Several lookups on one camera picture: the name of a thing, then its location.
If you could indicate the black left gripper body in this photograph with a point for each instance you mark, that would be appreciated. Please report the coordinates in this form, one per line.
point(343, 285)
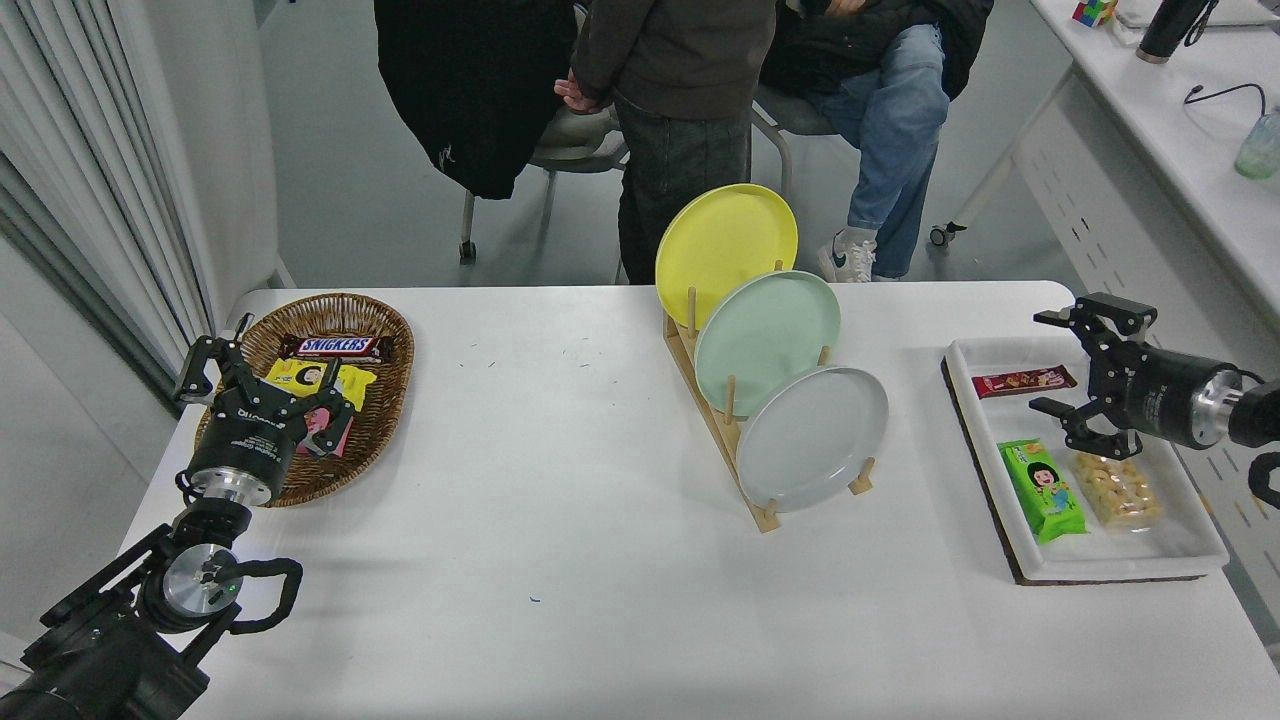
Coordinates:
point(245, 440)

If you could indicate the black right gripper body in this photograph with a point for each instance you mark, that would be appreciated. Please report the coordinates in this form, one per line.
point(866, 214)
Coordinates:
point(1160, 395)

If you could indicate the grey plate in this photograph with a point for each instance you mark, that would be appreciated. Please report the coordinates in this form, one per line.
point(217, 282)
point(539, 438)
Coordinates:
point(805, 440)

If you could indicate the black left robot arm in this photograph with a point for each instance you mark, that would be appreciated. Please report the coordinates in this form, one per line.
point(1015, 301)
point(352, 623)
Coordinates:
point(100, 660)

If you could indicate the wooden plate rack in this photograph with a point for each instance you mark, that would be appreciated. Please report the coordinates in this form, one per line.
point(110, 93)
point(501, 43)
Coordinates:
point(770, 522)

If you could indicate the mint green plate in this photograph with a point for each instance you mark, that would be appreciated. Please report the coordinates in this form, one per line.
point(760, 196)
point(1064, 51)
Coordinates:
point(765, 335)

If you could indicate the yellow plate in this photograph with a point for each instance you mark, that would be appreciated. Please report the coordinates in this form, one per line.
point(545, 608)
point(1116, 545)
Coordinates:
point(720, 240)

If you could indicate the standing person's hand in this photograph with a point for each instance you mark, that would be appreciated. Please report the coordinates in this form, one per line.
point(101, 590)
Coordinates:
point(578, 95)

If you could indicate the seated person's hand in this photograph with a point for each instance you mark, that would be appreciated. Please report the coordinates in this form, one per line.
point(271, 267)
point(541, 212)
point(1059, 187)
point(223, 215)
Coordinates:
point(846, 6)

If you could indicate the pink snack packet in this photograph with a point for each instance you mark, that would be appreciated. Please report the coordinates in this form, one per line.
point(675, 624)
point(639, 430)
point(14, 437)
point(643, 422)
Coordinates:
point(314, 418)

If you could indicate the brown wicker basket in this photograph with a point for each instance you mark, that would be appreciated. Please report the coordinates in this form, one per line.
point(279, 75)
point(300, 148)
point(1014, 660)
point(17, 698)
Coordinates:
point(380, 420)

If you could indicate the yellow snack packet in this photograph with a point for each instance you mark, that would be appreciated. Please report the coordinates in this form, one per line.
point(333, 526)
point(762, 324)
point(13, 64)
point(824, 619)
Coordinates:
point(295, 375)

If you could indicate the clear bag of puffed snacks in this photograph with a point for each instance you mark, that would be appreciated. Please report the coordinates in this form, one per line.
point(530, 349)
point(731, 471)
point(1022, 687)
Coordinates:
point(1115, 490)

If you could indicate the Snickers chocolate bar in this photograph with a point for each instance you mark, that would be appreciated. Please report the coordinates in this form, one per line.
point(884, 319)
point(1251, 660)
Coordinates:
point(335, 346)

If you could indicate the green snack packet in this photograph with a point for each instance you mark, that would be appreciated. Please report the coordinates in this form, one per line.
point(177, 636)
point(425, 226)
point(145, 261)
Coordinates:
point(1045, 495)

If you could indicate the red snack bar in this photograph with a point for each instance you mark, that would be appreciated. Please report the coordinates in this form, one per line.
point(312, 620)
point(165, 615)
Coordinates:
point(1020, 382)

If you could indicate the white rectangular tray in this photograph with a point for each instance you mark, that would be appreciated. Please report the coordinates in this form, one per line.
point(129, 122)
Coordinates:
point(1000, 420)

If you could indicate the white side desk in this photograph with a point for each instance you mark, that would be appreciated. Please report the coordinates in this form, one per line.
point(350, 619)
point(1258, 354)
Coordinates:
point(1180, 130)

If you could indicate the pale green glass cup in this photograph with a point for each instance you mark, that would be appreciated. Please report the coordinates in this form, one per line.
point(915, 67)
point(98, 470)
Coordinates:
point(1260, 150)

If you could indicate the white curtain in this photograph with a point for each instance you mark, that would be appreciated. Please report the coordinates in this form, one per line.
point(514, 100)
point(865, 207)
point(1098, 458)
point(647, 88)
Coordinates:
point(70, 150)

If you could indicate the seated person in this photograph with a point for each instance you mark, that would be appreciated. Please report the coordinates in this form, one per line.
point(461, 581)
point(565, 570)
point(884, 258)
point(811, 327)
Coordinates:
point(890, 130)

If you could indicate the black thermos bottle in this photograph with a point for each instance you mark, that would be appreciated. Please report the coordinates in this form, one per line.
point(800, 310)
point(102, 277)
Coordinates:
point(1165, 30)

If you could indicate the colourful puzzle cube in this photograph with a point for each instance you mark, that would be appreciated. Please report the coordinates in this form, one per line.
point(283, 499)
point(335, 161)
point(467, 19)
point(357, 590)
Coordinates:
point(1093, 12)

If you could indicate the white flat device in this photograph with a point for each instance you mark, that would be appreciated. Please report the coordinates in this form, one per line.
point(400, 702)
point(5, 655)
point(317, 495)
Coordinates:
point(1240, 15)

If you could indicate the black jacket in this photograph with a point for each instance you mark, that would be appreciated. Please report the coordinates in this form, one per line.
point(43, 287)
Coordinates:
point(470, 90)

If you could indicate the grey chair with jacket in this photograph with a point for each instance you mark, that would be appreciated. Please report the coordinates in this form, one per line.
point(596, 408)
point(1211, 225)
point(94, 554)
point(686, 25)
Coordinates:
point(575, 150)

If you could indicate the grey chair with person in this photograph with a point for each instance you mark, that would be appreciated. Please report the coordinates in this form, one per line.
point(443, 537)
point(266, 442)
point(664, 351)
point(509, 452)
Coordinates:
point(790, 115)

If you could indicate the standing person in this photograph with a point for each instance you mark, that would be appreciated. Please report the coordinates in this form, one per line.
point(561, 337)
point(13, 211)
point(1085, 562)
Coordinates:
point(670, 150)

